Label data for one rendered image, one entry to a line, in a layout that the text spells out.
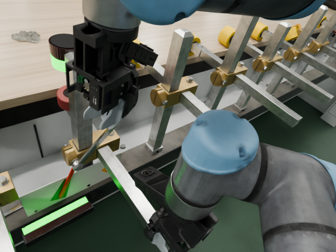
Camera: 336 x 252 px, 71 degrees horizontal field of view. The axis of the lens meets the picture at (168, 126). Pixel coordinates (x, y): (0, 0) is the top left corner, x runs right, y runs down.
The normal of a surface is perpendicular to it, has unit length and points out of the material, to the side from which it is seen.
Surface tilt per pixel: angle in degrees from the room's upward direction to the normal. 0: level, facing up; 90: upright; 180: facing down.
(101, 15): 89
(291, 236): 50
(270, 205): 71
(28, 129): 90
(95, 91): 88
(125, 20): 91
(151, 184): 29
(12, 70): 0
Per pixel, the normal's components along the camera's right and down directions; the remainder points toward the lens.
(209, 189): -0.13, 0.70
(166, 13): 0.33, 0.70
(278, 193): -0.66, -0.65
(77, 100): 0.61, 0.65
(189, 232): -0.76, 0.32
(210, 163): -0.43, 0.53
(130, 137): 0.21, -0.70
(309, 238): -0.26, -0.74
